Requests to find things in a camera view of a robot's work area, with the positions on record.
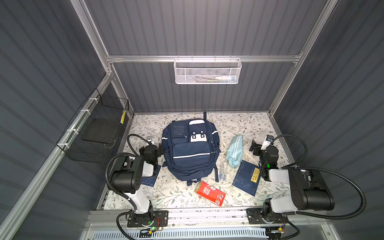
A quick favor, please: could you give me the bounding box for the navy book yellow label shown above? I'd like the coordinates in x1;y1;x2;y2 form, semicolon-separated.
232;160;261;197
141;165;162;187

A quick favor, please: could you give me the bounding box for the navy blue student backpack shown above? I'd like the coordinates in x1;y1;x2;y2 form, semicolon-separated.
162;112;221;186

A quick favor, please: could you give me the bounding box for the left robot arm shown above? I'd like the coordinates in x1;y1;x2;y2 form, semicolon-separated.
105;134;164;219

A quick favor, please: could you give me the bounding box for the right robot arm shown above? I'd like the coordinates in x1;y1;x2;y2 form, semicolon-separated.
249;135;367;224

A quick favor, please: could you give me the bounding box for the clear pack of pens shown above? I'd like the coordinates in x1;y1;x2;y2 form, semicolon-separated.
219;163;227;182

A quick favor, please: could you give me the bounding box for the light teal pencil pouch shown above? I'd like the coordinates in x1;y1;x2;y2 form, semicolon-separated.
226;135;243;169

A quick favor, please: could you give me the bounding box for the floral table mat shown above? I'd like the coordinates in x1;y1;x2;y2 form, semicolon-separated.
126;113;291;209

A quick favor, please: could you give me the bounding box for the red paper box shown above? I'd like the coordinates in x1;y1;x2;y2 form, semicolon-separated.
195;181;226;207

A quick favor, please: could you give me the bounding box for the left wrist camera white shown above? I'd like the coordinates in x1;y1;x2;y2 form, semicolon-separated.
147;137;154;145

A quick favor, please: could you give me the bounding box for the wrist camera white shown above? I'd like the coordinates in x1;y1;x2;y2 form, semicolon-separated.
147;137;154;145
261;135;274;151

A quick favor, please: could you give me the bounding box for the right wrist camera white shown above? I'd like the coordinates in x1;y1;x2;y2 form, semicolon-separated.
261;135;274;151

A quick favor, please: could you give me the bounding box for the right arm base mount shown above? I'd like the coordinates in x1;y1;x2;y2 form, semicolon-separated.
246;208;287;225

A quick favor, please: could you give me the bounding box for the black wire wall basket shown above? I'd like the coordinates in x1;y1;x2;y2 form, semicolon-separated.
57;92;130;164

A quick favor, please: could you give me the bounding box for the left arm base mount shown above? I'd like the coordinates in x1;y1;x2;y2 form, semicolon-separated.
126;211;169;228

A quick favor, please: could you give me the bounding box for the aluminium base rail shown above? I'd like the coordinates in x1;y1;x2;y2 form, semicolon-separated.
86;206;328;229

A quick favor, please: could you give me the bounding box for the white wire mesh basket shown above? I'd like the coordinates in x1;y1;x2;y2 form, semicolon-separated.
173;57;242;85

